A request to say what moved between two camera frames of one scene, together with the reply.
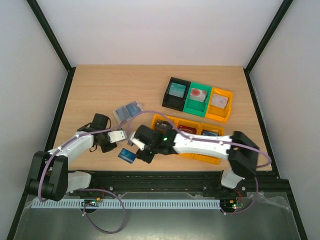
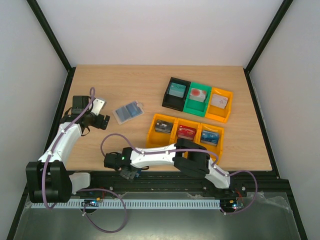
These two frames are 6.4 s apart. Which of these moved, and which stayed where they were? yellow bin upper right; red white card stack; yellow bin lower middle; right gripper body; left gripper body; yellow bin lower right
Moved: left gripper body; right gripper body
Stayed: yellow bin lower middle; yellow bin upper right; red white card stack; yellow bin lower right
